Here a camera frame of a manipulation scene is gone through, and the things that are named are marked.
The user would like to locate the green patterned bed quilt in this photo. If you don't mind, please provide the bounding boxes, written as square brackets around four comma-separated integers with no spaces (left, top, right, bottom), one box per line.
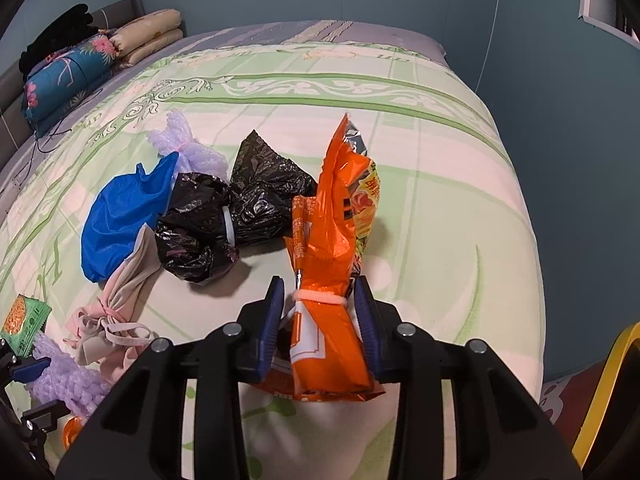
[0,19,547,480]

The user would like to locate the window frame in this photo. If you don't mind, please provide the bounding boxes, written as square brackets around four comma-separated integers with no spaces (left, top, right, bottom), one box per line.
[578,0,639,49]

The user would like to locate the pink beige cloth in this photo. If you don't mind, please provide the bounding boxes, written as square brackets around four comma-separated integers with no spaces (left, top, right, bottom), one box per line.
[65,224,160,385]

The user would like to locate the black clothing on headboard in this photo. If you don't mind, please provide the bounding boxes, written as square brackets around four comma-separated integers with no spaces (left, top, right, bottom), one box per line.
[18,3,99,80]

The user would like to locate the blue floral folded blanket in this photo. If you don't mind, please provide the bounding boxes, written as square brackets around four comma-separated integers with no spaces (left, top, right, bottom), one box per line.
[23,34,116,139]

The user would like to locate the grey bed headboard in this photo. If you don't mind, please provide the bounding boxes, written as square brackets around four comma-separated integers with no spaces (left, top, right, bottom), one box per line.
[1,0,145,167]

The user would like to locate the orange peel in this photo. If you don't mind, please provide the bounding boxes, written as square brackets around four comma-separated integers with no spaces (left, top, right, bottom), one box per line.
[61,416,84,450]

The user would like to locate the green noodle snack packet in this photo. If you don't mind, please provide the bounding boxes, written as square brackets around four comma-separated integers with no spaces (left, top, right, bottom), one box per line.
[1,295,51,358]

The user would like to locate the blue plastic bag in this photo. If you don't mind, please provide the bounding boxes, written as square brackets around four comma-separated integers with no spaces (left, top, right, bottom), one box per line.
[80,152,179,283]

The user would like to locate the yellow rimmed trash bin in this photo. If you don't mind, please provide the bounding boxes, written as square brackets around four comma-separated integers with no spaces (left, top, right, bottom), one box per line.
[572,323,639,468]

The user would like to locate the orange snack bag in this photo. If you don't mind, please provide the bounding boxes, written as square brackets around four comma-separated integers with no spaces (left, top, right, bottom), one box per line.
[258,117,384,402]

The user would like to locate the black plastic bag rear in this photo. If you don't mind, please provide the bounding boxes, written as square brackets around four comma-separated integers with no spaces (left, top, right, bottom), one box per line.
[230,130,317,247]

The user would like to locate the black cable on bed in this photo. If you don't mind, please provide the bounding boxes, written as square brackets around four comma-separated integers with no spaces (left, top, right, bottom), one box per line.
[8,84,106,196]

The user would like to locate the beige floral pillow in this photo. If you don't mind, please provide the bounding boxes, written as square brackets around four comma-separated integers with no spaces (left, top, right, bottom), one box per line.
[111,9,183,68]

